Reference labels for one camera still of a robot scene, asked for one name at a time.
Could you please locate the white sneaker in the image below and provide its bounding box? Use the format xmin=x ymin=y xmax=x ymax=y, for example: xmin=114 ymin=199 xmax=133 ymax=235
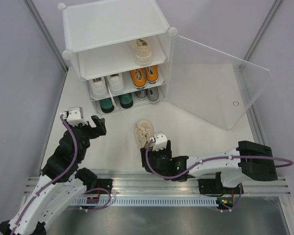
xmin=105 ymin=73 xmax=125 ymax=109
xmin=89 ymin=77 xmax=108 ymax=98

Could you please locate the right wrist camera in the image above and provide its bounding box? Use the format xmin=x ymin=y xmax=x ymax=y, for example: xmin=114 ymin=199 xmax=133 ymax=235
xmin=150 ymin=132 xmax=168 ymax=151

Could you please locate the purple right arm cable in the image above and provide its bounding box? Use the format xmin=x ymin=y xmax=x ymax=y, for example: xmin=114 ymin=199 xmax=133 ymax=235
xmin=145 ymin=141 xmax=294 ymax=212

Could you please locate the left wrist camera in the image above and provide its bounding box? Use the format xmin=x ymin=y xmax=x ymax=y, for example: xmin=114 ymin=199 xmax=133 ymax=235
xmin=60 ymin=107 xmax=88 ymax=127

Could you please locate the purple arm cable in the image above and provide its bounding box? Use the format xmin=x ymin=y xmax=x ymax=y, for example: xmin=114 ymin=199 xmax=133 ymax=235
xmin=145 ymin=141 xmax=294 ymax=212
xmin=9 ymin=114 xmax=79 ymax=233

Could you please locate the translucent cabinet door panel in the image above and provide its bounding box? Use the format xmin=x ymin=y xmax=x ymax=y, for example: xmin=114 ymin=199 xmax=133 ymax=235
xmin=165 ymin=36 xmax=272 ymax=130

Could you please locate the green loafer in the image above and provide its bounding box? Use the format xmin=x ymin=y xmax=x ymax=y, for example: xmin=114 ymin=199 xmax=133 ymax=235
xmin=99 ymin=98 xmax=114 ymax=113
xmin=119 ymin=93 xmax=133 ymax=109

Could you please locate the orange canvas sneaker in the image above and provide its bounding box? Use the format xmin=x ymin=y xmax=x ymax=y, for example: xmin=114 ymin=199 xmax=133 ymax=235
xmin=145 ymin=65 xmax=158 ymax=84
xmin=129 ymin=69 xmax=147 ymax=90

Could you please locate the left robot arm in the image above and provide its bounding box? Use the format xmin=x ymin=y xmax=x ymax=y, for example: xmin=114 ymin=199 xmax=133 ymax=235
xmin=0 ymin=108 xmax=106 ymax=235

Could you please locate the grey canvas sneaker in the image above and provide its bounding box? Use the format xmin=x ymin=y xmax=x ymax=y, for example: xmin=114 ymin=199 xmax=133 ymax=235
xmin=147 ymin=87 xmax=160 ymax=103
xmin=135 ymin=90 xmax=147 ymax=100

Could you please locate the beige sneaker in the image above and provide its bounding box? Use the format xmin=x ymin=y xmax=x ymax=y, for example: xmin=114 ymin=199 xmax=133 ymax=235
xmin=134 ymin=38 xmax=153 ymax=66
xmin=135 ymin=119 xmax=154 ymax=148

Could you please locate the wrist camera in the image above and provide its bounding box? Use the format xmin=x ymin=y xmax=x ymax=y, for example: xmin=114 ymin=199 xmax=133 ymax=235
xmin=150 ymin=132 xmax=168 ymax=151
xmin=60 ymin=107 xmax=88 ymax=127

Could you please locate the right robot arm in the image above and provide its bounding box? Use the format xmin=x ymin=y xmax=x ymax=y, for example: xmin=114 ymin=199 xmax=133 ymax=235
xmin=140 ymin=140 xmax=278 ymax=193

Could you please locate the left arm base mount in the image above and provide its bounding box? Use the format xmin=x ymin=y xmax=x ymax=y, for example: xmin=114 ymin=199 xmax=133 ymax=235
xmin=86 ymin=179 xmax=113 ymax=195

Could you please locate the white plastic shoe cabinet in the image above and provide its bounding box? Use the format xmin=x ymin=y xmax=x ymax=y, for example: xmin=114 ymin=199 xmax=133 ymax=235
xmin=58 ymin=0 xmax=176 ymax=114

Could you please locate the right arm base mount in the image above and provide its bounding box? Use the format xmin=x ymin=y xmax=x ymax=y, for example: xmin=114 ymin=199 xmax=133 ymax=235
xmin=197 ymin=179 xmax=240 ymax=196

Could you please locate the aluminium frame rail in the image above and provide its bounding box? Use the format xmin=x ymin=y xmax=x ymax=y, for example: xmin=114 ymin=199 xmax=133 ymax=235
xmin=24 ymin=175 xmax=292 ymax=196

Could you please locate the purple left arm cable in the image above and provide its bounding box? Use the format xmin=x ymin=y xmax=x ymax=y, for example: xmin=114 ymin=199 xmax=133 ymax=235
xmin=9 ymin=114 xmax=79 ymax=233

